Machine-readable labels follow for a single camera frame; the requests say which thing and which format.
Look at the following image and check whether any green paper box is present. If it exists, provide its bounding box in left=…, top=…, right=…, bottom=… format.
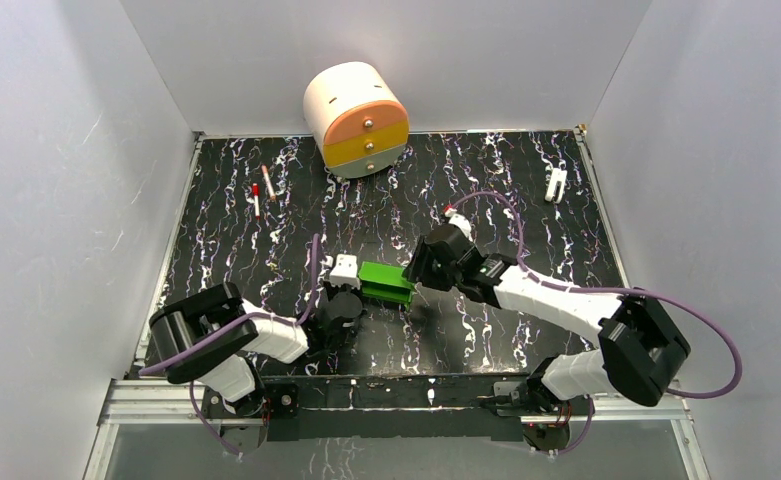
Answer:
left=358, top=262, right=415, bottom=308

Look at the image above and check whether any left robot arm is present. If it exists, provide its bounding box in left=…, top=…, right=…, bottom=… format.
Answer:
left=139, top=282, right=364, bottom=416

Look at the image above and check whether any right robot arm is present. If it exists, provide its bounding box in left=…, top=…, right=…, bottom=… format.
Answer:
left=403, top=224, right=691, bottom=414

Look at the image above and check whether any small white plastic clip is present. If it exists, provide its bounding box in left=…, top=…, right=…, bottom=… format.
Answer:
left=544, top=168, right=567, bottom=204

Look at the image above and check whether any red capped marker pen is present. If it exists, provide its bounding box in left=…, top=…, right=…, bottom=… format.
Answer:
left=251, top=183, right=261, bottom=220

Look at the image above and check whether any pink marker pen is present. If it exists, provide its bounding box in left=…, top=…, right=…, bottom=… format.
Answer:
left=261, top=165, right=277, bottom=201

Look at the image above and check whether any round three-drawer storage cabinet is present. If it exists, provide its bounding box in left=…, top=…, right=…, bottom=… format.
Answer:
left=303, top=61, right=410, bottom=179

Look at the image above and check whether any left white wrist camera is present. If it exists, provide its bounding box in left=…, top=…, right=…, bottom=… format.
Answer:
left=328, top=254, right=361, bottom=290

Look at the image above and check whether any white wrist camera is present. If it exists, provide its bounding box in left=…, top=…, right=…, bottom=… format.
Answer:
left=328, top=254, right=361, bottom=290
left=443, top=205, right=473, bottom=241

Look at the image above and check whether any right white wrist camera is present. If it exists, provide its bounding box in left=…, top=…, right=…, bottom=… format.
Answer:
left=443, top=205, right=473, bottom=241

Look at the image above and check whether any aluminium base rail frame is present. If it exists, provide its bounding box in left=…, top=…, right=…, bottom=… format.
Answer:
left=85, top=375, right=709, bottom=479

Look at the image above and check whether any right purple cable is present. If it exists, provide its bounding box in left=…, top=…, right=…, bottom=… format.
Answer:
left=449, top=191, right=744, bottom=456

